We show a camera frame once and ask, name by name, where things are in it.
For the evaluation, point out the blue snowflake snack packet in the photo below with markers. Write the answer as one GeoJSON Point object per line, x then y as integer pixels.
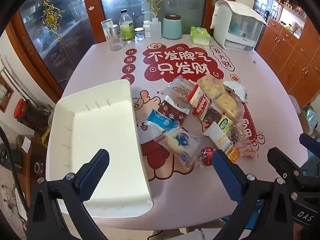
{"type": "Point", "coordinates": [162, 121]}

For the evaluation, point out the green tissue pack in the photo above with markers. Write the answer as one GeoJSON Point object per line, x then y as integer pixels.
{"type": "Point", "coordinates": [200, 36]}

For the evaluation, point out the clear text-printed bread packet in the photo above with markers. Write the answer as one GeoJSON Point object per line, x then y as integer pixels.
{"type": "Point", "coordinates": [180, 87]}

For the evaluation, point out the brown ceramic pot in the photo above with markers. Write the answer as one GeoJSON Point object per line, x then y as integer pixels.
{"type": "Point", "coordinates": [38, 168]}

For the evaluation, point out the red lid coffee bean jar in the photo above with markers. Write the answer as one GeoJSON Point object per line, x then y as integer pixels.
{"type": "Point", "coordinates": [30, 117]}

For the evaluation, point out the translucent squeeze bottle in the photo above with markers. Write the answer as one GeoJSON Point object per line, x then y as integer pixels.
{"type": "Point", "coordinates": [156, 28]}

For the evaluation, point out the brown snowflake snack packet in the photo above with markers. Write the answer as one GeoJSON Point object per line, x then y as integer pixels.
{"type": "Point", "coordinates": [172, 108]}

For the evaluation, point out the small red candy packet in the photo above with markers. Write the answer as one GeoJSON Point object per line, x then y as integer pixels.
{"type": "Point", "coordinates": [206, 156]}

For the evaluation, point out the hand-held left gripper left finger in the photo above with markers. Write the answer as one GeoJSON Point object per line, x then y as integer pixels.
{"type": "Point", "coordinates": [96, 171]}

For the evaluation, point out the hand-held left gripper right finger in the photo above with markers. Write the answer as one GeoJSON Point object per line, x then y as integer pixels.
{"type": "Point", "coordinates": [226, 175]}

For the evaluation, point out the yellow cracker packet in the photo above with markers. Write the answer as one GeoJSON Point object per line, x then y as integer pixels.
{"type": "Point", "coordinates": [228, 105]}

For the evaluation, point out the white pill bottle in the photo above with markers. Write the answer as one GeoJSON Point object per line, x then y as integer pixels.
{"type": "Point", "coordinates": [147, 29]}

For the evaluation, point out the white countertop appliance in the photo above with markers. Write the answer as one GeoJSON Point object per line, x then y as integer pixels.
{"type": "Point", "coordinates": [235, 27]}

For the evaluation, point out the wooden picture frame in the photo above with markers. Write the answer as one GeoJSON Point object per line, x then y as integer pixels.
{"type": "Point", "coordinates": [5, 93]}

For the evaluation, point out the clear glass tumbler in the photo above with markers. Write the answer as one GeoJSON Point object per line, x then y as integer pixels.
{"type": "Point", "coordinates": [116, 42]}

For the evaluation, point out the teal canister with brown lid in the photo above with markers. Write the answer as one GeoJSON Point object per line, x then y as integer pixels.
{"type": "Point", "coordinates": [172, 27]}

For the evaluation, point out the small metal tin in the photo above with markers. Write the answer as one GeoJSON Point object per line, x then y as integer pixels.
{"type": "Point", "coordinates": [114, 29]}

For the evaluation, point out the wooden display shelf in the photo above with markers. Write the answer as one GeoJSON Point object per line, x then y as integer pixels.
{"type": "Point", "coordinates": [287, 7]}

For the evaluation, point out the silver foil snack packet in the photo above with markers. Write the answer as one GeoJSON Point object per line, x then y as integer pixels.
{"type": "Point", "coordinates": [237, 90]}

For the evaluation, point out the white and orange snack bar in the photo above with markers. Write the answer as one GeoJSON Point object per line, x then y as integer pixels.
{"type": "Point", "coordinates": [220, 140]}

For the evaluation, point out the clear bottle with green label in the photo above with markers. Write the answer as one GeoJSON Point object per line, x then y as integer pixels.
{"type": "Point", "coordinates": [127, 27]}

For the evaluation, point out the white plastic bin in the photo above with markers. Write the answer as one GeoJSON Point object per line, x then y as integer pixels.
{"type": "Point", "coordinates": [100, 120]}

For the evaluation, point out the small glass jar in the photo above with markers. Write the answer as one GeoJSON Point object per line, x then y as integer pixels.
{"type": "Point", "coordinates": [139, 34]}

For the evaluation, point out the green plastic bag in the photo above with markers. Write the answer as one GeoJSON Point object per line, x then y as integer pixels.
{"type": "Point", "coordinates": [311, 120]}

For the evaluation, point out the clear sausage snack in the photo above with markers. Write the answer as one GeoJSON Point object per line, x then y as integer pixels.
{"type": "Point", "coordinates": [247, 151]}

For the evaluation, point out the dark brown snack packet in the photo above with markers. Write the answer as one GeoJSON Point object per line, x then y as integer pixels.
{"type": "Point", "coordinates": [212, 115]}

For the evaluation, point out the green label snack packet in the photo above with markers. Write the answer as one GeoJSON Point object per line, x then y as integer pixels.
{"type": "Point", "coordinates": [225, 125]}

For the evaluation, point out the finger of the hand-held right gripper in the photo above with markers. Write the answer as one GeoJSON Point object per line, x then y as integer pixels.
{"type": "Point", "coordinates": [310, 142]}
{"type": "Point", "coordinates": [280, 161]}

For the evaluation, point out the red and white noodle packet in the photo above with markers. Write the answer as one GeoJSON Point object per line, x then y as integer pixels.
{"type": "Point", "coordinates": [198, 102]}

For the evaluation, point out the white medicine box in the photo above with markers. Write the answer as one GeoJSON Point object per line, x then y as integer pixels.
{"type": "Point", "coordinates": [107, 28]}

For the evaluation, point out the wooden glass cabinet door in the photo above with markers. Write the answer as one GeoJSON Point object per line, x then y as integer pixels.
{"type": "Point", "coordinates": [57, 37]}

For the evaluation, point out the wooden wall cabinets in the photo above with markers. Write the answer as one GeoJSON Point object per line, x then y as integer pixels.
{"type": "Point", "coordinates": [292, 60]}

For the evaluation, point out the blueberry cake packet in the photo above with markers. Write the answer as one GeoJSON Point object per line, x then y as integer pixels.
{"type": "Point", "coordinates": [178, 142]}

